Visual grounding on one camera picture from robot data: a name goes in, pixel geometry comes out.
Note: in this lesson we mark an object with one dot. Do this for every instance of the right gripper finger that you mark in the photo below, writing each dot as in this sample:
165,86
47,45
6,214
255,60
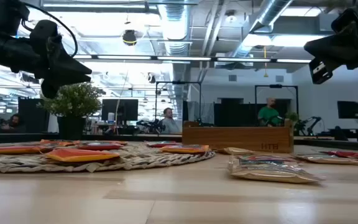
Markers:
328,48

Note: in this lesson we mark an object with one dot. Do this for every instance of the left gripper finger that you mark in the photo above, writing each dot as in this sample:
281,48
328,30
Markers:
49,88
70,71

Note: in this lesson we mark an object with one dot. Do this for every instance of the orange tea packet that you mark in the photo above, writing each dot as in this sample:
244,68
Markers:
79,154
11,150
183,148
115,142
59,142

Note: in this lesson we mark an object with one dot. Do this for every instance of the beige tea packet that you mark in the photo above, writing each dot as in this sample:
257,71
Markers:
236,151
325,159

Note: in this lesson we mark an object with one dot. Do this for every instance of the clear snack packet foreground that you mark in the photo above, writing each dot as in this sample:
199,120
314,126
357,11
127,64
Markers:
272,175

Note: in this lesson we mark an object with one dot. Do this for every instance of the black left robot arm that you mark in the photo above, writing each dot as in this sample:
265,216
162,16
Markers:
2,15

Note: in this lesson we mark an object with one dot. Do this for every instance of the black background robot arm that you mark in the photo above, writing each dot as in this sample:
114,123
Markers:
309,123
149,126

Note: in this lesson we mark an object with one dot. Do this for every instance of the green potted plant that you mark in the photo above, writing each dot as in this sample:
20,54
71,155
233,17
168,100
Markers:
71,102

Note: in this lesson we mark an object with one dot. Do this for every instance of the person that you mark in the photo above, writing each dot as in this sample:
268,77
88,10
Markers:
169,123
13,123
269,115

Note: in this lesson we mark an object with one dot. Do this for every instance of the black desk monitor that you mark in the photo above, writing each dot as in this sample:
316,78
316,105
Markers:
120,109

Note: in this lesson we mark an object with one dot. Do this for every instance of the yellow hanging pendant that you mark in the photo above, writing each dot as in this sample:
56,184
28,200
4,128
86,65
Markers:
265,74

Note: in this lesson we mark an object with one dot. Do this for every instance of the black ceiling dome fixture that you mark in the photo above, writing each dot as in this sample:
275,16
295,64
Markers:
129,38

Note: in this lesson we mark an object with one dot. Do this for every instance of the small green background plant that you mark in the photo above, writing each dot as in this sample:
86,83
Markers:
291,116

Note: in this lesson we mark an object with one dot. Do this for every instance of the black background desk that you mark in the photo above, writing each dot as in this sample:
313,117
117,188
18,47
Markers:
353,134

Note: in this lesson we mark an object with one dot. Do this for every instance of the round woven placemat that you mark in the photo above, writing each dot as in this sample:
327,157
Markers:
135,158

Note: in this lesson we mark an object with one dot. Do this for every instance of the long ceiling light strip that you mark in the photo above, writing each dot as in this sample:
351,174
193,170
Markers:
182,58

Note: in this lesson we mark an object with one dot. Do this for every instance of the wooden compartment box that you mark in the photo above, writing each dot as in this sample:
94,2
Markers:
235,138

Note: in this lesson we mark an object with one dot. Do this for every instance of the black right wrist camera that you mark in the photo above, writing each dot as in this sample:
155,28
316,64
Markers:
320,72

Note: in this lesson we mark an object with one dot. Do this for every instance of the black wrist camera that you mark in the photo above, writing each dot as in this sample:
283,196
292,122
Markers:
44,37
320,72

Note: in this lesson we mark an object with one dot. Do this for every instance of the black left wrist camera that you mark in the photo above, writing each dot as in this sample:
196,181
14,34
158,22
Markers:
44,37

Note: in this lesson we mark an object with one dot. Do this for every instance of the black aluminium table frame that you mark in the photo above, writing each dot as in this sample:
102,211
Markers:
26,137

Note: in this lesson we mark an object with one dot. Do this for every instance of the black wall monitor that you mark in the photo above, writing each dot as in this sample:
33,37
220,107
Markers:
348,109

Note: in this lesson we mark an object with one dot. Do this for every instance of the black metal stand frame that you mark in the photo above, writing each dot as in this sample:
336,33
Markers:
276,86
179,82

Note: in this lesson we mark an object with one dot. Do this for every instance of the silver ventilation duct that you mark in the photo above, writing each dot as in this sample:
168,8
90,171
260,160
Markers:
275,7
175,31

